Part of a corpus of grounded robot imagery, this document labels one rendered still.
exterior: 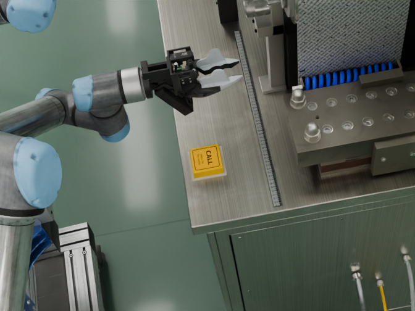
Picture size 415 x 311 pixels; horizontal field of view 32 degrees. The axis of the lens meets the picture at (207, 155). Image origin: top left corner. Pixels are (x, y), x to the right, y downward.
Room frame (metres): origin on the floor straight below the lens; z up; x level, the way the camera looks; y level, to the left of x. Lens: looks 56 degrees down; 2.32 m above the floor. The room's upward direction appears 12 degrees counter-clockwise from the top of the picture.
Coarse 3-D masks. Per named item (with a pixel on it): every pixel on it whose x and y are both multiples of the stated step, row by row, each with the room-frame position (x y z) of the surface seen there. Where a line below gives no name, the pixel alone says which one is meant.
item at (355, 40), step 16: (352, 16) 1.01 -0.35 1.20; (368, 16) 1.01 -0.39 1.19; (384, 16) 1.01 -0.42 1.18; (400, 16) 1.00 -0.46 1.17; (304, 32) 1.01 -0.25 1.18; (320, 32) 1.01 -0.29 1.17; (336, 32) 1.01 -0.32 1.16; (352, 32) 1.01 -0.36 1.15; (368, 32) 1.01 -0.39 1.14; (384, 32) 1.01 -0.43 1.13; (400, 32) 1.00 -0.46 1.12; (304, 48) 1.01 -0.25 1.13; (320, 48) 1.01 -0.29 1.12; (336, 48) 1.01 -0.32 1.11; (352, 48) 1.01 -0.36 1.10; (368, 48) 1.01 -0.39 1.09; (384, 48) 1.01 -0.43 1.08; (400, 48) 1.00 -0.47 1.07; (304, 64) 1.01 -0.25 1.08; (320, 64) 1.01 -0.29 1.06; (336, 64) 1.01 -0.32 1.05; (352, 64) 1.01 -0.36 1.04; (368, 64) 1.01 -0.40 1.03
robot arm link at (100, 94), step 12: (108, 72) 1.05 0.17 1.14; (120, 72) 1.06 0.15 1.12; (72, 84) 1.04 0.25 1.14; (84, 84) 1.02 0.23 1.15; (96, 84) 1.02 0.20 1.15; (108, 84) 1.01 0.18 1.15; (120, 84) 1.01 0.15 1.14; (84, 96) 1.00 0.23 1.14; (96, 96) 1.00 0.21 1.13; (108, 96) 0.99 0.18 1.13; (120, 96) 0.99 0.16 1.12; (84, 108) 0.99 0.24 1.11; (96, 108) 0.99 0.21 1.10; (108, 108) 0.99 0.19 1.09
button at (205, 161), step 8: (216, 144) 0.95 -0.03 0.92; (192, 152) 0.94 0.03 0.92; (200, 152) 0.94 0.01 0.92; (208, 152) 0.93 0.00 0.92; (216, 152) 0.93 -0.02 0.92; (192, 160) 0.92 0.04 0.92; (200, 160) 0.92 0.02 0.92; (208, 160) 0.91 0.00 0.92; (216, 160) 0.91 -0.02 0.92; (200, 168) 0.89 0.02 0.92; (208, 168) 0.89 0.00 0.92; (216, 168) 0.89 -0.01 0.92; (200, 176) 0.89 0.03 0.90
